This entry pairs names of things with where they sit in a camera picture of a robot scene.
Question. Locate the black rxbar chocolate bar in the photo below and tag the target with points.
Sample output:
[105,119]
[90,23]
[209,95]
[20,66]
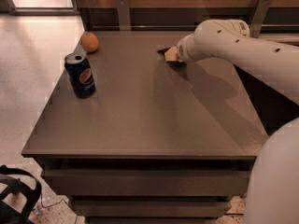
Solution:
[178,63]

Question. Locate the metal bracket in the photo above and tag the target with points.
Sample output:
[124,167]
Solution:
[124,15]
[258,16]

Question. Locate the grey drawer cabinet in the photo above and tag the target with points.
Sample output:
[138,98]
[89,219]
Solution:
[148,116]

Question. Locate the grey drawer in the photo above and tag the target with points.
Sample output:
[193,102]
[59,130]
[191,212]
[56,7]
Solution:
[147,183]
[158,208]

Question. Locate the window frame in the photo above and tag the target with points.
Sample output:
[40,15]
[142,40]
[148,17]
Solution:
[40,3]

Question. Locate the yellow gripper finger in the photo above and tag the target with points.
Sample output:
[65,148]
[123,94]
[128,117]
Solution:
[171,55]

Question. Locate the blue pepsi can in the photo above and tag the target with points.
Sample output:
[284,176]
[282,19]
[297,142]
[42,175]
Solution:
[80,74]

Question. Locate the right metal bracket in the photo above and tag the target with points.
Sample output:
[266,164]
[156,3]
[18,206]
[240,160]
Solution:
[258,16]

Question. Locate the middle grey drawer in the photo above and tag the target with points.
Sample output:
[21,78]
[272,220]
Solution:
[158,208]

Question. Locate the top grey drawer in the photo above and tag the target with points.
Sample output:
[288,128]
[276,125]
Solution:
[147,183]

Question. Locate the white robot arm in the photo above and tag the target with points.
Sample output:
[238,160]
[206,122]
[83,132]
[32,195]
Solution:
[273,192]

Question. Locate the left metal bracket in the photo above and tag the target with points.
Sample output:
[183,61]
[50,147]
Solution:
[124,15]

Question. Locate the orange fruit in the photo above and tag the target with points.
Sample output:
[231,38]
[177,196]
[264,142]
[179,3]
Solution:
[89,42]

